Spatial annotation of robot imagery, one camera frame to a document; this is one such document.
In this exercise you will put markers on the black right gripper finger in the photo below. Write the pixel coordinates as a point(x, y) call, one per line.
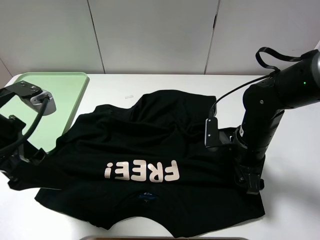
point(254, 184)

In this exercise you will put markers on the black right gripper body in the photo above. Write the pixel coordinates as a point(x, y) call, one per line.
point(247, 163)

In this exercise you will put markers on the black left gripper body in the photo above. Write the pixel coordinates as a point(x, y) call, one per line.
point(26, 155)

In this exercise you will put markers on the black short sleeve t-shirt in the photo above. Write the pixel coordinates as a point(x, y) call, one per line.
point(148, 161)

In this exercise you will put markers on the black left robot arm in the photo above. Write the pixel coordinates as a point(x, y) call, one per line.
point(11, 137)

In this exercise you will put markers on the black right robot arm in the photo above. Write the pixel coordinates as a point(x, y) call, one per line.
point(294, 83)

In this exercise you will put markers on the light green plastic tray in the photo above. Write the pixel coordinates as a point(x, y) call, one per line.
point(67, 89)

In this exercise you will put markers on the clear tape strip far left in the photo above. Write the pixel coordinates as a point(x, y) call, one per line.
point(128, 96)

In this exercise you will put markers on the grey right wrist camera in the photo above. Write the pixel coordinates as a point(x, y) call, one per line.
point(218, 138)

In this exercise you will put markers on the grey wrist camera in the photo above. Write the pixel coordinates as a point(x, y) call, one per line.
point(34, 96)
point(218, 138)

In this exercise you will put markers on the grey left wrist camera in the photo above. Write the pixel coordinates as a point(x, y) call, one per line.
point(34, 96)

